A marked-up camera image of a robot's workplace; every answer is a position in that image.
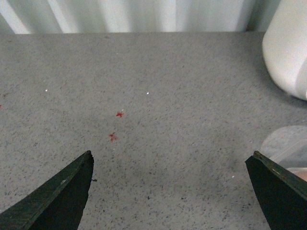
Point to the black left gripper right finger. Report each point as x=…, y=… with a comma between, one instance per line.
x=281, y=194

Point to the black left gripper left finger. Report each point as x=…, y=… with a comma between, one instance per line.
x=57, y=204

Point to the clear plastic egg box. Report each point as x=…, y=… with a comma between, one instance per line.
x=287, y=147

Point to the white Joyoung blender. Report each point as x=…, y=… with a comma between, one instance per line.
x=284, y=47

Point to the grey pleated curtain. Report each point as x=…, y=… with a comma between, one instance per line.
x=127, y=16

